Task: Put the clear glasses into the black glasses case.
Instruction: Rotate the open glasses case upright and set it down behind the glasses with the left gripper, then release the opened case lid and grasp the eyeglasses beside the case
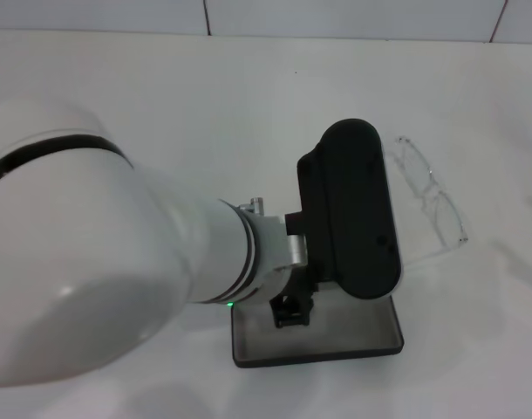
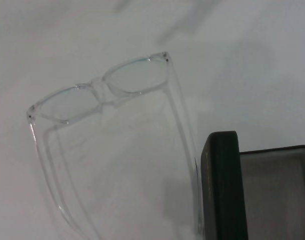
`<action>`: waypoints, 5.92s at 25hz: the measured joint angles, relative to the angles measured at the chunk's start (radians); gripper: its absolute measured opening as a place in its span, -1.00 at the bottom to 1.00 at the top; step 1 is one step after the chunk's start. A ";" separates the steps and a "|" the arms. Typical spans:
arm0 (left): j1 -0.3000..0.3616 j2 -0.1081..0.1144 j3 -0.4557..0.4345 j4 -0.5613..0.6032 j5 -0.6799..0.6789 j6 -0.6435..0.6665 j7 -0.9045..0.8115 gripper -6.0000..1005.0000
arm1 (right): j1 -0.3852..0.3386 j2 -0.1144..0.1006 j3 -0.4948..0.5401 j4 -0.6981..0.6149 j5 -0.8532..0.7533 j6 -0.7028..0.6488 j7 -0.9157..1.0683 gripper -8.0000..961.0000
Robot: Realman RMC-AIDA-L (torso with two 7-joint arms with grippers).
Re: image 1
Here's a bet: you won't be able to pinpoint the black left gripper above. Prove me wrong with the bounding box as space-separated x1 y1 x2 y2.
269 261 322 329

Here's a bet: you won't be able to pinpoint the clear white glasses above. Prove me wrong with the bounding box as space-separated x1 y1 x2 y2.
385 135 470 267

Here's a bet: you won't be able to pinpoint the black glasses case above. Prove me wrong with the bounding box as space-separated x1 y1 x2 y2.
231 296 406 368

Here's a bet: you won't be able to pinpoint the left wrist black camera housing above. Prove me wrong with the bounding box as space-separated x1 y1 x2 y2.
285 118 403 300

